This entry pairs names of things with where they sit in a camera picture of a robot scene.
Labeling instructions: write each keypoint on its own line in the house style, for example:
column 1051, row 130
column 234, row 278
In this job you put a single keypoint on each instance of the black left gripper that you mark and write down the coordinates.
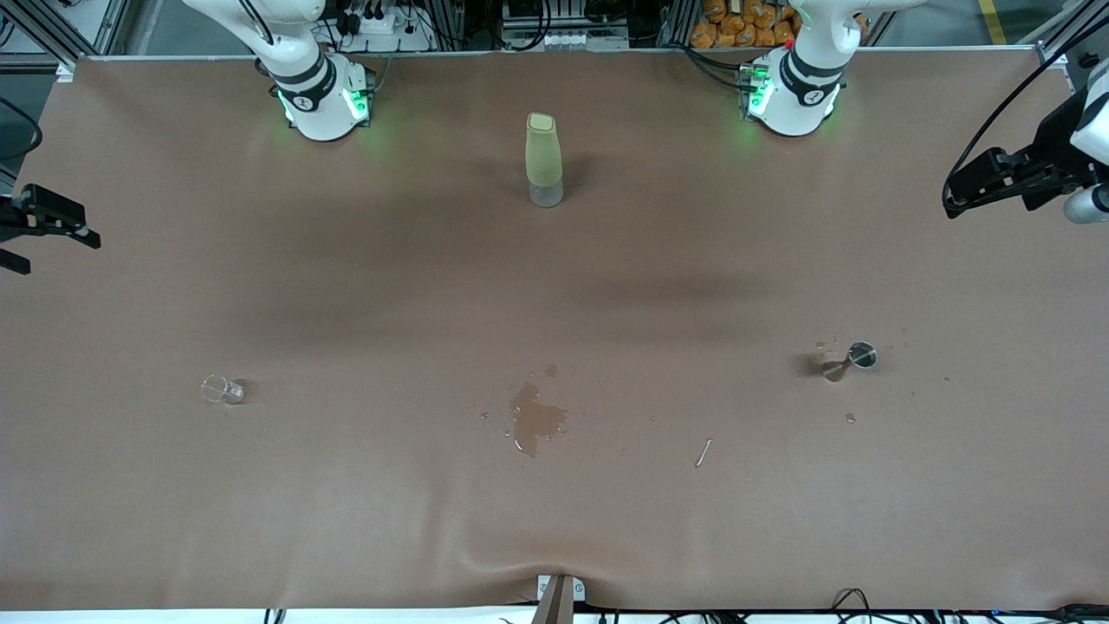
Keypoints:
column 1051, row 144

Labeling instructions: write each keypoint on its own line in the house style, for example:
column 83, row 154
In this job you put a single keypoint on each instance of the steel double jigger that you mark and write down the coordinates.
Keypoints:
column 863, row 354

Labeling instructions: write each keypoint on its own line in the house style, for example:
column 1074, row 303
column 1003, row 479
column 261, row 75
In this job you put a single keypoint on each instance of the small clear glass cup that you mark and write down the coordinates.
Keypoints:
column 227, row 392

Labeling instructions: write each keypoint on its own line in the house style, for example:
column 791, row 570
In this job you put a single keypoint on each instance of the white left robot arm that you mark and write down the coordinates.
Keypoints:
column 801, row 95

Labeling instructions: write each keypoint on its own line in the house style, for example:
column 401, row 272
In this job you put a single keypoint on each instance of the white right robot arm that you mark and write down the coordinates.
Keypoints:
column 321, row 104

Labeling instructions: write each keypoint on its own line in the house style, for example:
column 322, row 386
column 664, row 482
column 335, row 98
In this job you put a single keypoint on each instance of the orange packets pile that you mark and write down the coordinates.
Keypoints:
column 736, row 26

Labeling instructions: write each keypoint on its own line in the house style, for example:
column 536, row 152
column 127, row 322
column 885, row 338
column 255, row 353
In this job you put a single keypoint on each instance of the white power strip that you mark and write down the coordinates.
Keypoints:
column 385, row 30

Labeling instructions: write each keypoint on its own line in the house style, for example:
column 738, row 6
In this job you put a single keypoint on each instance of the small pale stick scrap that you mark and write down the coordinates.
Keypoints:
column 703, row 452

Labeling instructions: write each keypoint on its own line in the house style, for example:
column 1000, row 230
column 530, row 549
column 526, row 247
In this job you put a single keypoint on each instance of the brown table cover mat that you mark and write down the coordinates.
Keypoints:
column 346, row 520

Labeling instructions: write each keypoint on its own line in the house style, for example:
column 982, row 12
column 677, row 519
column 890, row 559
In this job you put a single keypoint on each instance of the green bottle with clear base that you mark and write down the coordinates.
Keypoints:
column 543, row 160

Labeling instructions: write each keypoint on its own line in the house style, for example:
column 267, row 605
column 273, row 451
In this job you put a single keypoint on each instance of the brown liquid puddle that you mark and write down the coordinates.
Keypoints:
column 533, row 419

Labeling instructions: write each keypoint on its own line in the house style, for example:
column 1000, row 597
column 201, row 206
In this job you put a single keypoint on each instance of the aluminium frame rail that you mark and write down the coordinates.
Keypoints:
column 1053, row 54

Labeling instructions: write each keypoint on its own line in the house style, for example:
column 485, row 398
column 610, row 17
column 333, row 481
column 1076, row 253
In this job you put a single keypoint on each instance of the grey metal bracket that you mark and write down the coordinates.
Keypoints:
column 559, row 602

